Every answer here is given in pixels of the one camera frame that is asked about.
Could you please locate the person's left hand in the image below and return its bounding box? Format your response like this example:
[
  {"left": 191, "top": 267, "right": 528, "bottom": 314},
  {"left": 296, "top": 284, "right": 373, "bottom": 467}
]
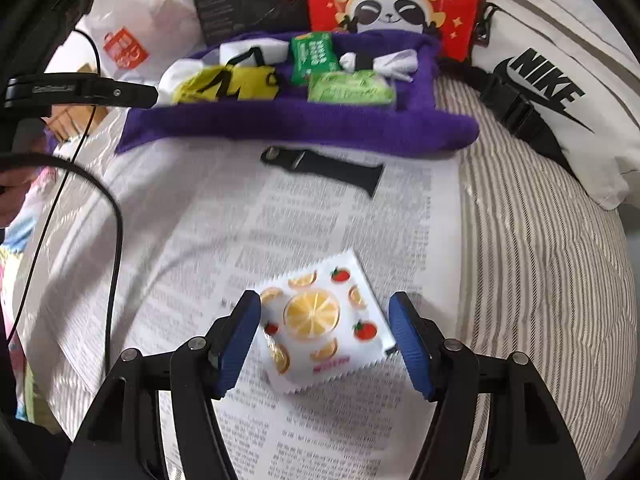
[{"left": 0, "top": 167, "right": 33, "bottom": 231}]

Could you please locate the black headphone box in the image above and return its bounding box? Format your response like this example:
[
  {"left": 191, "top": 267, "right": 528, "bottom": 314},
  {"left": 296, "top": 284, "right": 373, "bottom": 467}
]
[{"left": 184, "top": 0, "right": 312, "bottom": 46}]

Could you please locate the purple fabric storage box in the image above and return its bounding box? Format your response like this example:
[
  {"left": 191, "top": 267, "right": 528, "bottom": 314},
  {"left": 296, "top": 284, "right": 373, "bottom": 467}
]
[{"left": 116, "top": 30, "right": 480, "bottom": 155}]

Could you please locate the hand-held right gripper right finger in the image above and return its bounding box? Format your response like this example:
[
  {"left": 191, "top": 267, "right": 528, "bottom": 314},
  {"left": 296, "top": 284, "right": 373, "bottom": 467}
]
[{"left": 389, "top": 291, "right": 586, "bottom": 480}]

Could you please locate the newspaper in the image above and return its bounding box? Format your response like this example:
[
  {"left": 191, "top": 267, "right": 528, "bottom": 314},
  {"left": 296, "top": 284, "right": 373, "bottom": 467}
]
[{"left": 50, "top": 135, "right": 481, "bottom": 480}]

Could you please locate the white plastic bag orange print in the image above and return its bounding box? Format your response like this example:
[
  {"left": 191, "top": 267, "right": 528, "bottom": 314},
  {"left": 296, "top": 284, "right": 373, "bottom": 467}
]
[{"left": 75, "top": 0, "right": 206, "bottom": 86}]

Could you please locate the red paper bag panda print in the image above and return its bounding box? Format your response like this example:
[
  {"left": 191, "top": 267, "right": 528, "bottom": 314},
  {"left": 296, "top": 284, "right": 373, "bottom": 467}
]
[{"left": 304, "top": 0, "right": 485, "bottom": 61}]

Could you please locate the brown cardboard box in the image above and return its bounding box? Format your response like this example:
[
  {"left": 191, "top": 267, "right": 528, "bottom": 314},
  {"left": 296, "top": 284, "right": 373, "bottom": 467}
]
[{"left": 42, "top": 62, "right": 113, "bottom": 143}]

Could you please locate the white packet fruit print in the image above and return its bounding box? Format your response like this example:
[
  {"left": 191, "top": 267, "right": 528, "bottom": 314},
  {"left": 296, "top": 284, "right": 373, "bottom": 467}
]
[{"left": 252, "top": 249, "right": 397, "bottom": 396}]

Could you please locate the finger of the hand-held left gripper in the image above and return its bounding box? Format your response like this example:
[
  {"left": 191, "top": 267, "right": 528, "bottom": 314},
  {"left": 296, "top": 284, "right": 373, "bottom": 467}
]
[{"left": 4, "top": 74, "right": 160, "bottom": 110}]

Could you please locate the yellow black white sock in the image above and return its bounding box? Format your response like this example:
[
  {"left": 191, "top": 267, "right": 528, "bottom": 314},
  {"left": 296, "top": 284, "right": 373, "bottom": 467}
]
[{"left": 159, "top": 39, "right": 292, "bottom": 107}]

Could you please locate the thin black cable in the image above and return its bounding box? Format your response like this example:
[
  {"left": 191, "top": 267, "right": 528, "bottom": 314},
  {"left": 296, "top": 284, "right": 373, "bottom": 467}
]
[{"left": 7, "top": 29, "right": 102, "bottom": 348}]

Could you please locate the white waist bag black logo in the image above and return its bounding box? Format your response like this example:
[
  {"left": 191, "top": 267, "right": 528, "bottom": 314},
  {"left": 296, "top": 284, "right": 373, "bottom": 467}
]
[{"left": 440, "top": 0, "right": 640, "bottom": 211}]

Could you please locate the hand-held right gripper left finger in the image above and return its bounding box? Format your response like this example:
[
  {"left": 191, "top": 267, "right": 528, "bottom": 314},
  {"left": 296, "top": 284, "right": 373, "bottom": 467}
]
[{"left": 60, "top": 289, "right": 262, "bottom": 480}]

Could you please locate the green packet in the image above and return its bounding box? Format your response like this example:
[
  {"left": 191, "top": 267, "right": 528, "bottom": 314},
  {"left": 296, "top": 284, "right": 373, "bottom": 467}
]
[
  {"left": 290, "top": 31, "right": 341, "bottom": 87},
  {"left": 307, "top": 71, "right": 396, "bottom": 106}
]

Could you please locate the black watch strap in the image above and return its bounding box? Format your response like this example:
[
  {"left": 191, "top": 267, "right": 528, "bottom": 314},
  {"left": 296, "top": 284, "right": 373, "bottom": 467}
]
[{"left": 260, "top": 146, "right": 386, "bottom": 198}]

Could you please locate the thick black cable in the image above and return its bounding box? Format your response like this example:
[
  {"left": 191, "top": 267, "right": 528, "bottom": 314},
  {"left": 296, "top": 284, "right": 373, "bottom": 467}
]
[{"left": 0, "top": 152, "right": 125, "bottom": 368}]

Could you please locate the floral printed cloth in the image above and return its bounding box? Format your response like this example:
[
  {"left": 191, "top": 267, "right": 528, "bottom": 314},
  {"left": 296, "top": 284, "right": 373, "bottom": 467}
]
[{"left": 0, "top": 167, "right": 56, "bottom": 421}]

